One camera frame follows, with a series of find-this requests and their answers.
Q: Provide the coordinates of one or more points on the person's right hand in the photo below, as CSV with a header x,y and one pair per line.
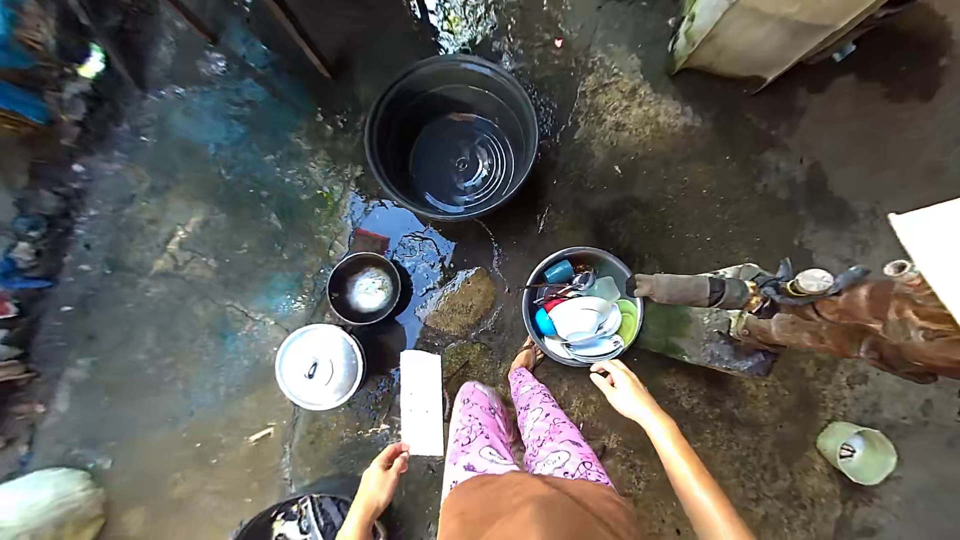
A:
x,y
628,393

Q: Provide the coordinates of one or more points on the person's left hand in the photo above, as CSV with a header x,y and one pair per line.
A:
x,y
379,480

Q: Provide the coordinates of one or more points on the person's right thumb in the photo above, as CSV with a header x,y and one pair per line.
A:
x,y
602,382

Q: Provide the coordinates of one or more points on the person's right fingers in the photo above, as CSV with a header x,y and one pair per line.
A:
x,y
609,366

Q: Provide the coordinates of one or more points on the person's left fingers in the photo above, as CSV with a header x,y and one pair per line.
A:
x,y
394,455

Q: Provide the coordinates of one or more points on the white rectangular board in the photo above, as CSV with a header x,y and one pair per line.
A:
x,y
421,405

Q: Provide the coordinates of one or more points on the person's left forearm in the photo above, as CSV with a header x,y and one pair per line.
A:
x,y
361,520

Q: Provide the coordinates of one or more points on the person's right forearm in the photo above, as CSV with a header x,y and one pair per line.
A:
x,y
694,476

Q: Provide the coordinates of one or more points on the stack of white plates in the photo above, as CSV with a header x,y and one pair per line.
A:
x,y
600,348

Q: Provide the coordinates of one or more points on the round grey metal basin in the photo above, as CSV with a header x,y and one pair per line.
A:
x,y
638,330

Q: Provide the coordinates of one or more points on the light green plate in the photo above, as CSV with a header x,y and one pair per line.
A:
x,y
628,319

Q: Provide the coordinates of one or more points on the white bowl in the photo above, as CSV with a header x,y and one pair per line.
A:
x,y
581,319

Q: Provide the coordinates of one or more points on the person's legs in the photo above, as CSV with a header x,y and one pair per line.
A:
x,y
541,427

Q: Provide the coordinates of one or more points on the translucent pale green container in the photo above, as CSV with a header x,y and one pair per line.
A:
x,y
604,289

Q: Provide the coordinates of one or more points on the bright blue bowl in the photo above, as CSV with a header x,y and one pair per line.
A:
x,y
544,322

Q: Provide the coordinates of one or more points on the mossy concrete block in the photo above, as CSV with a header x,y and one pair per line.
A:
x,y
686,330

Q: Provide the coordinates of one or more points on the grey pipe spout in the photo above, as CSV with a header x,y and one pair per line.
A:
x,y
675,290

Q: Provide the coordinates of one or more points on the blue cup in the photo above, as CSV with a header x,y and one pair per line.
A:
x,y
559,271

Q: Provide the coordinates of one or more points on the black bucket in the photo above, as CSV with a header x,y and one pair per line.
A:
x,y
281,517

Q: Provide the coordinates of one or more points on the person's body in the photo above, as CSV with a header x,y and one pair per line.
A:
x,y
532,510

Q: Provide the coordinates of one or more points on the brown flat stone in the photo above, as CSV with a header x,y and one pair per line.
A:
x,y
463,301

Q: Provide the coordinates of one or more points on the black round pan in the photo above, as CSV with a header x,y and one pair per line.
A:
x,y
346,300

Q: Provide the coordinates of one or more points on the red brick piece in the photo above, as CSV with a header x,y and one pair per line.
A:
x,y
370,241

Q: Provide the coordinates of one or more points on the rusty brown water pump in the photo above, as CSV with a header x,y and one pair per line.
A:
x,y
840,322

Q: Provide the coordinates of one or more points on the pale green bucket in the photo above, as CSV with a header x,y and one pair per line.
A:
x,y
874,454

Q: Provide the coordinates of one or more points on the large black tub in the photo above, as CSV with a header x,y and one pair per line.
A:
x,y
390,142

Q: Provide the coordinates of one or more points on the pale green sack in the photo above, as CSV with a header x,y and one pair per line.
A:
x,y
52,502

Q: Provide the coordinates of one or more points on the white flat panel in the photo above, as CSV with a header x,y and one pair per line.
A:
x,y
934,244

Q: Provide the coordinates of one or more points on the large pale concrete container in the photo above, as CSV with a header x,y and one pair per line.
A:
x,y
761,34

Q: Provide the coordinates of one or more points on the pile of mixed rubbish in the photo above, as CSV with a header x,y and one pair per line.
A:
x,y
21,285

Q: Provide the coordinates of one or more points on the brown wooden pole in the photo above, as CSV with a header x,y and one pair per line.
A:
x,y
193,21
300,37

